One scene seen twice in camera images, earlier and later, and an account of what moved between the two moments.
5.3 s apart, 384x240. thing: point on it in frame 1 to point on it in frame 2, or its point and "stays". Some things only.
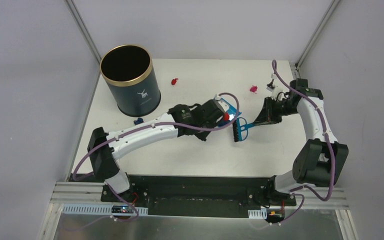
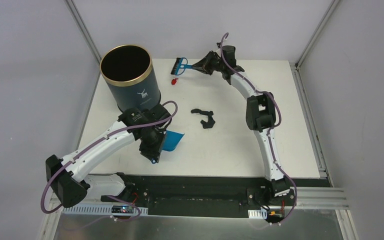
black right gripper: (267, 115) to (204, 65)
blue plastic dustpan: (232, 112) to (171, 140)
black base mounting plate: (200, 196) stays
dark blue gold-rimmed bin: (129, 72) stays
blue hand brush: (240, 129) to (180, 64)
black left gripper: (221, 117) to (155, 151)
